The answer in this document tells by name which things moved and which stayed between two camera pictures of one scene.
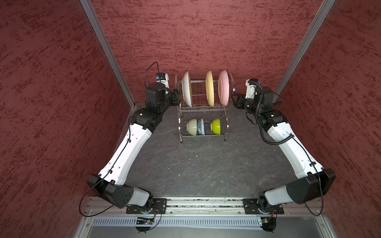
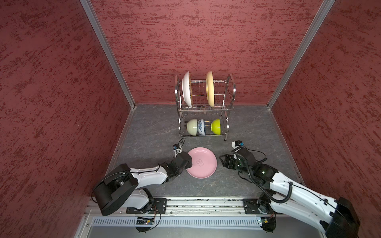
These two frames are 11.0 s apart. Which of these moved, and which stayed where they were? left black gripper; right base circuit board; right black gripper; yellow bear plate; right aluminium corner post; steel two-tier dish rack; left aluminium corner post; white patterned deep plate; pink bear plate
Moved: right black gripper; left black gripper; pink bear plate
Stayed: left aluminium corner post; right base circuit board; yellow bear plate; white patterned deep plate; steel two-tier dish rack; right aluminium corner post
